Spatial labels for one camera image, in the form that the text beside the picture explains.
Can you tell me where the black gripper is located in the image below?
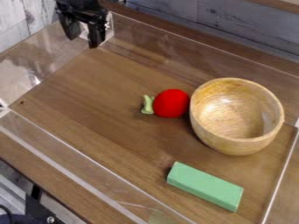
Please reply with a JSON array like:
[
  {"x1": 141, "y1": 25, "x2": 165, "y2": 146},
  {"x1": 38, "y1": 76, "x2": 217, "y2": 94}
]
[{"x1": 55, "y1": 0, "x2": 109, "y2": 48}]

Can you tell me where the red round plush tomato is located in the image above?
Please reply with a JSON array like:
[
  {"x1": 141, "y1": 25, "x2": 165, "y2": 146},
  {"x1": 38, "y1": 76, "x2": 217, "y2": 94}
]
[{"x1": 141, "y1": 89, "x2": 192, "y2": 118}]

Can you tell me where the wooden bowl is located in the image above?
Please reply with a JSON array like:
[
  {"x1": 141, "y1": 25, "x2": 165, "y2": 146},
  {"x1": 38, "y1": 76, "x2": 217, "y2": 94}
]
[{"x1": 190, "y1": 78, "x2": 286, "y2": 156}]

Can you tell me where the black clamp with bolt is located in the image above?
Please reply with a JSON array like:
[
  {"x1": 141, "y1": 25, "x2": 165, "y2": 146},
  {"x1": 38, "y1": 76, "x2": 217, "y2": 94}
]
[{"x1": 25, "y1": 195, "x2": 66, "y2": 224}]

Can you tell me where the green rectangular block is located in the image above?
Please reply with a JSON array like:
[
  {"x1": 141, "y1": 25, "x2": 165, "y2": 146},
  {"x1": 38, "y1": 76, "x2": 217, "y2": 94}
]
[{"x1": 167, "y1": 162, "x2": 245, "y2": 212}]

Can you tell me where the black cable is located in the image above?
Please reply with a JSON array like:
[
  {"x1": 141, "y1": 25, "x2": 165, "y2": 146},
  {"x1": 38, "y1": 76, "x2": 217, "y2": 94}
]
[{"x1": 0, "y1": 205, "x2": 14, "y2": 224}]

